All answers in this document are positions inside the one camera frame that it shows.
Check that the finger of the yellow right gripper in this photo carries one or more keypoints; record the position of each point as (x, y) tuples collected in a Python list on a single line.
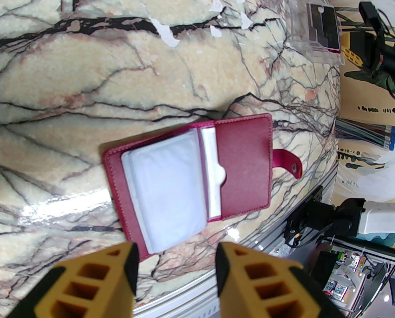
[(351, 56)]

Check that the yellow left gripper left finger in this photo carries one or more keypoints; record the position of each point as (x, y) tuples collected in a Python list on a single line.
[(84, 290)]

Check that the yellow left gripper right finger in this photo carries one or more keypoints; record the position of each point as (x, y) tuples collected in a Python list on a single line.
[(267, 293)]

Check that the red leather card holder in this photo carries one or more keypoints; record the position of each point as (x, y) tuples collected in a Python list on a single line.
[(247, 164)]

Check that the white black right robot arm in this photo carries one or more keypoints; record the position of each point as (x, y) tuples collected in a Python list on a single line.
[(383, 217)]

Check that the clear plastic card box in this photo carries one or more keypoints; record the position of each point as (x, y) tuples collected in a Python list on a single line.
[(298, 28)]

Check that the clear pen tube blue cap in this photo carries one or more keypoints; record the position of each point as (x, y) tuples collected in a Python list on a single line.
[(363, 132)]

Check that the white tape scrap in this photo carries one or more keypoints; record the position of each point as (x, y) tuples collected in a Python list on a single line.
[(165, 33)]

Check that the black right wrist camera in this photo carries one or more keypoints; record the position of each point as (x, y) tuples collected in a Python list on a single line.
[(369, 15)]

